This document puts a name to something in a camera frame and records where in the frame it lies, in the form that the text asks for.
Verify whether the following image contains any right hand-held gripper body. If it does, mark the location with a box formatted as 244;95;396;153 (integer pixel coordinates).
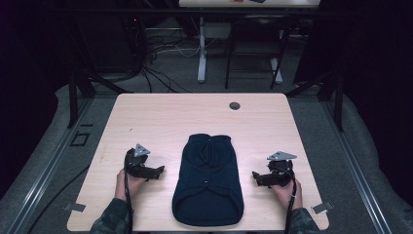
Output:
266;150;298;188

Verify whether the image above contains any black metal frame crossbar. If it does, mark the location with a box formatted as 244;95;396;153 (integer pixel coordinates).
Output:
48;7;358;18

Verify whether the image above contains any black metal frame post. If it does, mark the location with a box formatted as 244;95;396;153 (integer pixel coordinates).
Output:
66;68;80;130
334;71;345;133

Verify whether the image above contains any person's left hand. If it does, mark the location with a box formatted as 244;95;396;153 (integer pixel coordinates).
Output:
114;168;148;203

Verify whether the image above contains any bundle of floor cables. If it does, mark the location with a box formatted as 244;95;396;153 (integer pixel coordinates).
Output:
139;30;203;95

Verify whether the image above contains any black chair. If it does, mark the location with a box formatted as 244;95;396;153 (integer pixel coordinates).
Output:
224;14;292;91

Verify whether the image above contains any left hand-held gripper cable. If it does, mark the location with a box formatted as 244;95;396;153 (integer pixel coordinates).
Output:
124;169;134;234

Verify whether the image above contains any right hand-held gripper cable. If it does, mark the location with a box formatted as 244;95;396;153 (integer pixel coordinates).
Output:
283;167;298;234

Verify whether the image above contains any hand-held gripper cable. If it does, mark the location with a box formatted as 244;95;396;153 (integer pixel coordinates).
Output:
283;167;298;234
124;169;134;234

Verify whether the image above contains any black floor cable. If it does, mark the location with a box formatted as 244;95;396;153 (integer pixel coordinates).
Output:
24;165;91;234

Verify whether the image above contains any white desk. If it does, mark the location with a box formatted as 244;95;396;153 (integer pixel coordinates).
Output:
177;0;321;84

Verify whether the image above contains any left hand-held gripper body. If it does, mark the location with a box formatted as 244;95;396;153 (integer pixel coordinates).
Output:
124;142;154;179

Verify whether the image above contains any aluminium floor rail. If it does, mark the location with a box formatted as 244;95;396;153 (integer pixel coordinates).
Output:
5;97;94;234
320;99;394;234

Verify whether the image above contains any dark navy sleeveless garment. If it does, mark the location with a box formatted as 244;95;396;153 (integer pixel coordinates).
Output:
171;133;244;227

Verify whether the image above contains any grey metal table bracket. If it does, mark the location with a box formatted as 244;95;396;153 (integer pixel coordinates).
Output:
63;202;87;214
311;201;335;215

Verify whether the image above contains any black computer cabinet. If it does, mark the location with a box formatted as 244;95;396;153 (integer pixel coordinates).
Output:
73;13;148;74

